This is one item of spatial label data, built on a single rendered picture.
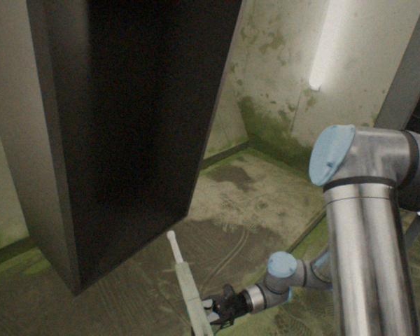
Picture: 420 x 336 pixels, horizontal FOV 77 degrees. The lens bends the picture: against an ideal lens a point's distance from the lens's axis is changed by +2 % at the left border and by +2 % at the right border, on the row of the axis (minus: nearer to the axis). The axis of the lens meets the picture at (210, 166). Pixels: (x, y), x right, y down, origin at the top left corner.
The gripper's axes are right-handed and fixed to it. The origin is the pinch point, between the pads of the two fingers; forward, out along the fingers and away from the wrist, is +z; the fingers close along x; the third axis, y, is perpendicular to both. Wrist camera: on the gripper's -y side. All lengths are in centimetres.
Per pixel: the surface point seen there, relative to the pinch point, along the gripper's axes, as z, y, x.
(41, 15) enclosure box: 25, -84, 8
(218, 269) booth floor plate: -34, 49, 48
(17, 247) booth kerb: 75, 40, 95
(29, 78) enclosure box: 30, -74, 13
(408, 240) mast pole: -122, 11, 6
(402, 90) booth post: -179, -48, 77
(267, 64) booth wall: -133, -48, 181
